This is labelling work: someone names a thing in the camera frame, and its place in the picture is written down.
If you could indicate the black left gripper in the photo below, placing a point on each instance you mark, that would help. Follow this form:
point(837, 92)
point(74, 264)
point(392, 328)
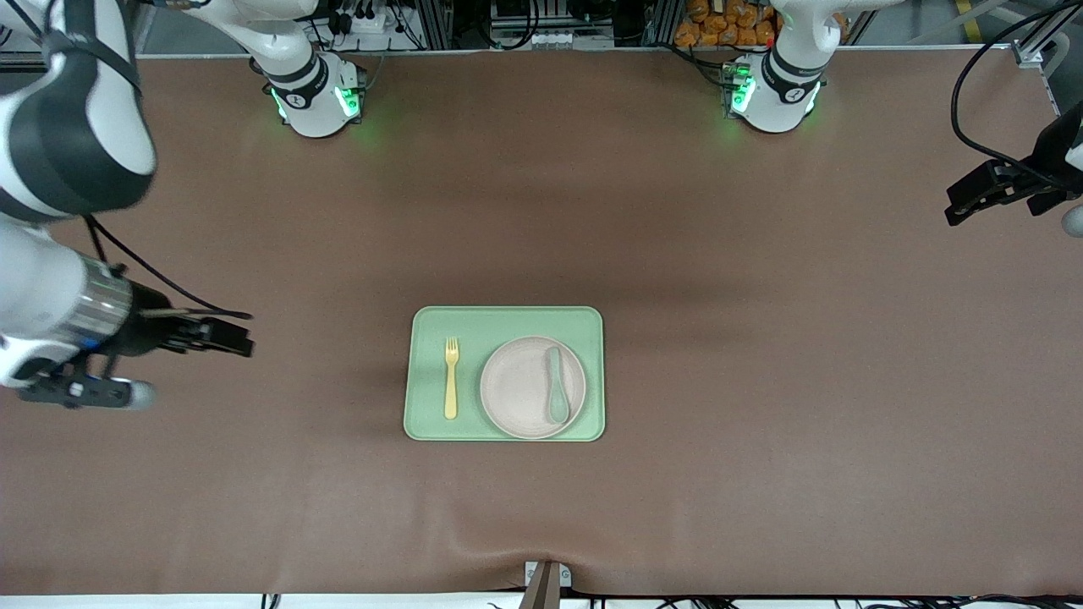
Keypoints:
point(1042, 173)

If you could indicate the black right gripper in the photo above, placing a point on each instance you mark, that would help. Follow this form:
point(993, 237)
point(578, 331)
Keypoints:
point(146, 331)

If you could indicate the yellow plastic fork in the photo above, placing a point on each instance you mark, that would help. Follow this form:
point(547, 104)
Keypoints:
point(452, 389)

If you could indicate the round beige plate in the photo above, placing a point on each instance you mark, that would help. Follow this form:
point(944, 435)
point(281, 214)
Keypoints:
point(520, 389)

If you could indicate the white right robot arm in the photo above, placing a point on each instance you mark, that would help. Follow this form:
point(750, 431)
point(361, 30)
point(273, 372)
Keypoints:
point(51, 296)

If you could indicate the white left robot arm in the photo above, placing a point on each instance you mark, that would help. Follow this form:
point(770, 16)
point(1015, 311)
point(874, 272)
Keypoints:
point(787, 93)

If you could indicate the brown table mat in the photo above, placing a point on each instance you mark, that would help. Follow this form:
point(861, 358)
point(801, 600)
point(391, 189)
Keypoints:
point(254, 474)

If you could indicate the green rectangular tray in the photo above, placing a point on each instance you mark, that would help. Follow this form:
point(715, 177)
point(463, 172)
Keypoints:
point(427, 372)

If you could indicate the orange snack packets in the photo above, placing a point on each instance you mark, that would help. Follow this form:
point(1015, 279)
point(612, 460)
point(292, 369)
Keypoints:
point(719, 21)

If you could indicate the green plastic spoon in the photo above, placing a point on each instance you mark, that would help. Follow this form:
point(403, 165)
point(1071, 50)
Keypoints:
point(558, 410)

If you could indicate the white power strip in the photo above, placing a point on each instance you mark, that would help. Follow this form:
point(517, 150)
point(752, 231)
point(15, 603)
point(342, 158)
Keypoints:
point(368, 21)

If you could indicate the aluminium corner bracket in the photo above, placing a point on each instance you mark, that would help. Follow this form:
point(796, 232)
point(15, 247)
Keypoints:
point(1028, 52)

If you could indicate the aluminium frame post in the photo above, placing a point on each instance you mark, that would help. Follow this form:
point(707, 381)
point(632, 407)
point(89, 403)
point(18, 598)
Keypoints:
point(440, 24)
point(662, 21)

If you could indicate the brown post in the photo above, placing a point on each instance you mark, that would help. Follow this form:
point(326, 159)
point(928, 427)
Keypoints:
point(541, 592)

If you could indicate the metal table edge bracket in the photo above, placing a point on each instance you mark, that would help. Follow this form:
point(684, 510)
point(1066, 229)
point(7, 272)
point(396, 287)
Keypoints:
point(565, 577)

